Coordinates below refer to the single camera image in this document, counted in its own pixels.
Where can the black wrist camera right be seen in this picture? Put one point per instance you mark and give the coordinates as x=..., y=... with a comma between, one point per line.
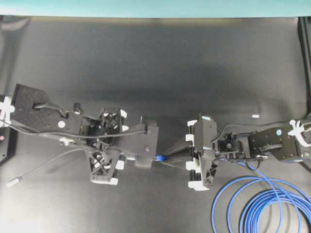
x=230, y=144

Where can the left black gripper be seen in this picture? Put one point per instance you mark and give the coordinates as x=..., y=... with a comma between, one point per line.
x=104, y=159

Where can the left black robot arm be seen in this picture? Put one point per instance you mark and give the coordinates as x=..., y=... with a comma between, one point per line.
x=31, y=112

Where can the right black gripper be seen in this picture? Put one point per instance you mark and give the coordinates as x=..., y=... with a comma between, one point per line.
x=203, y=164

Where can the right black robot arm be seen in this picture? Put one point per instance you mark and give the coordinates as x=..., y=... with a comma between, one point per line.
x=287, y=141

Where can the black frame rail right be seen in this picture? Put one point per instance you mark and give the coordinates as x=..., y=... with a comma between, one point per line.
x=304, y=32

